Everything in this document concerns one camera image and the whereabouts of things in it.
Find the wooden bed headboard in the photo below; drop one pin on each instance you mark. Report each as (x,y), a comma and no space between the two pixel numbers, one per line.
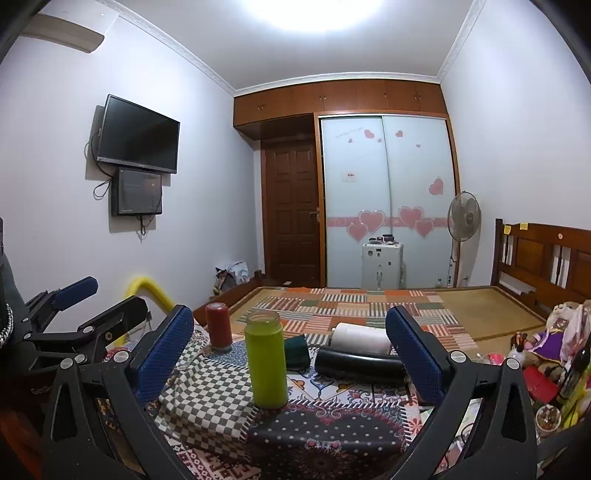
(535,258)

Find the small wall-mounted monitor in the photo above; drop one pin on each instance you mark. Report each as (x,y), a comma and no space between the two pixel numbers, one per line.
(137,191)

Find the dark green cup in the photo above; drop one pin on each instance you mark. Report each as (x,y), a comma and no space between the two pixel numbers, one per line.
(296,351)

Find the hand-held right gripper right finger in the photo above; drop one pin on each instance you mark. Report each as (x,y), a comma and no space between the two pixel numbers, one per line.
(413,357)

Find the patchwork striped quilt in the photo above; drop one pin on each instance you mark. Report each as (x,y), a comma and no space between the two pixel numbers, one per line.
(351,309)

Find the round clear container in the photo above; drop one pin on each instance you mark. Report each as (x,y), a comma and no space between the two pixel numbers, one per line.
(548,421)

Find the wooden wardrobe with glass doors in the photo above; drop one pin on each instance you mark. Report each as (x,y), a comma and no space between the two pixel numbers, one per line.
(383,184)

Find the brown wooden door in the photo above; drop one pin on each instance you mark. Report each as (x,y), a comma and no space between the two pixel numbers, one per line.
(292,212)

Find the lime green cup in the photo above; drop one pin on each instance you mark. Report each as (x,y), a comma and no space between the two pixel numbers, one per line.
(267,364)

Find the floral patterned blanket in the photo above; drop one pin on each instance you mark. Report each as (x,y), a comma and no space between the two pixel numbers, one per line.
(323,429)

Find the yellow foam tube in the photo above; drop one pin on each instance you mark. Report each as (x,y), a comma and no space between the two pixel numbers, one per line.
(152,293)

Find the white small cabinet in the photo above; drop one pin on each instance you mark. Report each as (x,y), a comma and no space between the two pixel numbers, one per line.
(382,265)

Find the white plastic bag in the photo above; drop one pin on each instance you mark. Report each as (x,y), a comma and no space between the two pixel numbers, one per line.
(577,323)

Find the red cup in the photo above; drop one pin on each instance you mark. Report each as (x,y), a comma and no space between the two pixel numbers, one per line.
(219,330)

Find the grey checked cloth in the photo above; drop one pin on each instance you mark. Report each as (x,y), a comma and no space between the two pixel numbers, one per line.
(207,392)

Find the red box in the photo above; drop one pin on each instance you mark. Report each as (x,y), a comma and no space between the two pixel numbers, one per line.
(542,384)

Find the white cup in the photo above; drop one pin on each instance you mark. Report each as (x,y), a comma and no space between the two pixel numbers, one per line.
(362,339)

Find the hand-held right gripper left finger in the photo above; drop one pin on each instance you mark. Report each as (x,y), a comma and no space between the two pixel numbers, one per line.
(167,355)

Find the black cup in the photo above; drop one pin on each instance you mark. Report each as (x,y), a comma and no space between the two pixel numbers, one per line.
(360,365)

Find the standing electric fan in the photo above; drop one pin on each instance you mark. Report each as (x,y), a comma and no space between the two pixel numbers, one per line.
(464,217)

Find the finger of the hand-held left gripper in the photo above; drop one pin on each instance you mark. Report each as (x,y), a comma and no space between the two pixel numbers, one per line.
(74,291)
(115,319)

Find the wall-mounted black television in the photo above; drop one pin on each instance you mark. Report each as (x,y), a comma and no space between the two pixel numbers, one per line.
(138,134)

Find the bag of clutter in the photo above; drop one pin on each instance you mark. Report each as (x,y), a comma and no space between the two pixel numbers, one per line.
(231,277)

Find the ceiling light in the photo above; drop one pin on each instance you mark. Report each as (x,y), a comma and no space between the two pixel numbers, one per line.
(318,9)

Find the wooden bed frame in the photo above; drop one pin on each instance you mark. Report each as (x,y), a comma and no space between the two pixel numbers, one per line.
(231,297)

